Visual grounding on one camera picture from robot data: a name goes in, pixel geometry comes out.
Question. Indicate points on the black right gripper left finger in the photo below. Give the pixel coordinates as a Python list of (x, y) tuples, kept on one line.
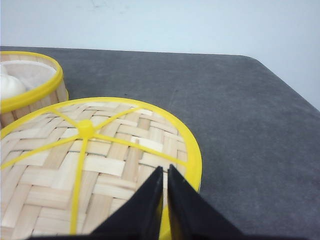
[(138, 219)]

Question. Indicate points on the woven bamboo steamer lid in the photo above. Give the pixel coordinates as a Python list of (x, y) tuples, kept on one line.
[(67, 167)]

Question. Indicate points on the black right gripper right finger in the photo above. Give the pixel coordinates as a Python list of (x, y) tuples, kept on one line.
[(191, 217)]

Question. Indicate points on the bamboo steamer basket yellow rims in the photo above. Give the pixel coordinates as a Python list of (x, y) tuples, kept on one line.
[(44, 80)]

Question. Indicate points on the white steamed bun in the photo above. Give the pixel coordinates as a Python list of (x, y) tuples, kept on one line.
[(11, 86)]

